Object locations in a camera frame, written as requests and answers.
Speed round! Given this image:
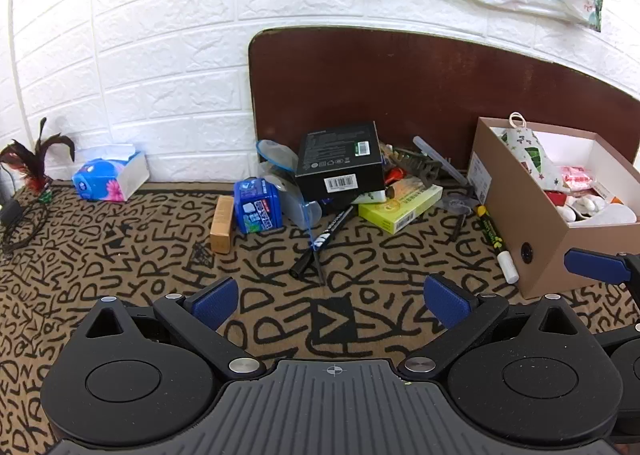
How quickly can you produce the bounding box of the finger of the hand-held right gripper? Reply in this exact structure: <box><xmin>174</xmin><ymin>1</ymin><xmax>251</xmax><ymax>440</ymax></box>
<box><xmin>596</xmin><ymin>320</ymin><xmax>640</xmax><ymax>386</ymax></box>
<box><xmin>564</xmin><ymin>247</ymin><xmax>640</xmax><ymax>287</ymax></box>

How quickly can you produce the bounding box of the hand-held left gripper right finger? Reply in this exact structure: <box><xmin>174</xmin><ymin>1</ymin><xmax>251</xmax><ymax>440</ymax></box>
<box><xmin>397</xmin><ymin>273</ymin><xmax>598</xmax><ymax>383</ymax></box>

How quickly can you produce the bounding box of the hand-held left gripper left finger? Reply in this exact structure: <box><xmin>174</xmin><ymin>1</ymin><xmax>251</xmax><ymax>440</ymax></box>
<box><xmin>85</xmin><ymin>276</ymin><xmax>268</xmax><ymax>383</ymax></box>

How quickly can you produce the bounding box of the brown cardboard box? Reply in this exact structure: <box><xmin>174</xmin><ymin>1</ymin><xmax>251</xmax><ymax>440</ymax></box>
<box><xmin>467</xmin><ymin>116</ymin><xmax>640</xmax><ymax>300</ymax></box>

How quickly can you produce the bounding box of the black pen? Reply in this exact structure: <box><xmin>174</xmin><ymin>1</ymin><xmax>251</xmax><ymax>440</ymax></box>
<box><xmin>290</xmin><ymin>205</ymin><xmax>355</xmax><ymax>281</ymax></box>

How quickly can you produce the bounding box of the black product box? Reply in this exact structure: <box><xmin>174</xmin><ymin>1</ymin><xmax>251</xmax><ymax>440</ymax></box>
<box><xmin>294</xmin><ymin>122</ymin><xmax>386</xmax><ymax>203</ymax></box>

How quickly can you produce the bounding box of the blue gum container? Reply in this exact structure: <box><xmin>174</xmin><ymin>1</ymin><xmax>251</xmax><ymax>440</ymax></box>
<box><xmin>234</xmin><ymin>177</ymin><xmax>283</xmax><ymax>235</ymax></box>

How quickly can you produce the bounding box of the white plastic item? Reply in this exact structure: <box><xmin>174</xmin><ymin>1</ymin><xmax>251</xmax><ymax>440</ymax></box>
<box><xmin>557</xmin><ymin>192</ymin><xmax>638</xmax><ymax>227</ymax></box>

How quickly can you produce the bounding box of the letter-print tan mat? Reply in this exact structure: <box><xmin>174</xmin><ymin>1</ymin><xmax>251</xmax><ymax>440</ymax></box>
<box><xmin>0</xmin><ymin>180</ymin><xmax>640</xmax><ymax>455</ymax></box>

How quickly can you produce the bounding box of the small wooden block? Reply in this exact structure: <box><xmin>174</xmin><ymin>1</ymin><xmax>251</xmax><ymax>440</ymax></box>
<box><xmin>210</xmin><ymin>195</ymin><xmax>236</xmax><ymax>254</ymax></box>

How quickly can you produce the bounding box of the green white marker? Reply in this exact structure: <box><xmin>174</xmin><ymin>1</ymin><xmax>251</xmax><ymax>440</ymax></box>
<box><xmin>475</xmin><ymin>205</ymin><xmax>521</xmax><ymax>285</ymax></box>

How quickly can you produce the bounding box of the pink packet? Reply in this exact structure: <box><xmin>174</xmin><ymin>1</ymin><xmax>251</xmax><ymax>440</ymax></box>
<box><xmin>560</xmin><ymin>165</ymin><xmax>601</xmax><ymax>193</ymax></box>

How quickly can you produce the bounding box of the yellow-green flat box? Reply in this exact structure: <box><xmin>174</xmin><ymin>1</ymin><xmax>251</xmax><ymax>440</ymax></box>
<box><xmin>357</xmin><ymin>182</ymin><xmax>444</xmax><ymax>236</ymax></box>

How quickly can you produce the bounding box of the clear plastic case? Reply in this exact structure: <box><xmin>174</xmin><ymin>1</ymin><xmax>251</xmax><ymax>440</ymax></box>
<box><xmin>256</xmin><ymin>139</ymin><xmax>323</xmax><ymax>230</ymax></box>

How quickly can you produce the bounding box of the leaf-print white fabric pouch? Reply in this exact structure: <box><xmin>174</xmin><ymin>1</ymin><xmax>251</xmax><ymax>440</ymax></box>
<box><xmin>500</xmin><ymin>112</ymin><xmax>563</xmax><ymax>191</ymax></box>

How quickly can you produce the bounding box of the white cream tube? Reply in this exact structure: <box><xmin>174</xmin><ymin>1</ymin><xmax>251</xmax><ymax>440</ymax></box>
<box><xmin>357</xmin><ymin>189</ymin><xmax>396</xmax><ymax>204</ymax></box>

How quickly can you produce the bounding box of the dark hair claw clip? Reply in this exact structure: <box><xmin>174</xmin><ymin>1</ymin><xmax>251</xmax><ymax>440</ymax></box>
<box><xmin>387</xmin><ymin>148</ymin><xmax>446</xmax><ymax>186</ymax></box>

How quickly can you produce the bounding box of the clear plastic tube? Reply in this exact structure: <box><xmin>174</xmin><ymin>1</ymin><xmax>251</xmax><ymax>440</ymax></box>
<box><xmin>413</xmin><ymin>135</ymin><xmax>473</xmax><ymax>186</ymax></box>

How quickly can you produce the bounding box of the blue floral tissue pack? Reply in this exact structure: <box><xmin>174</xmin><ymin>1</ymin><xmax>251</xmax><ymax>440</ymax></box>
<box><xmin>71</xmin><ymin>144</ymin><xmax>151</xmax><ymax>202</ymax></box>

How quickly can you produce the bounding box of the dark brown wooden board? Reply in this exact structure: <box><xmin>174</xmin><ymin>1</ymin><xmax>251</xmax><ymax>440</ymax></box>
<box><xmin>247</xmin><ymin>25</ymin><xmax>640</xmax><ymax>177</ymax></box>

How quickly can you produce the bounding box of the dark red feather toy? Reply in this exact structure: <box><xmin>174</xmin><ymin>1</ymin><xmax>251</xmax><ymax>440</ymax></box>
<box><xmin>0</xmin><ymin>118</ymin><xmax>76</xmax><ymax>196</ymax></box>

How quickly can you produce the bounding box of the black charger cable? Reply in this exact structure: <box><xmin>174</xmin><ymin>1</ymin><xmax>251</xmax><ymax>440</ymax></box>
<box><xmin>0</xmin><ymin>175</ymin><xmax>51</xmax><ymax>252</ymax></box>

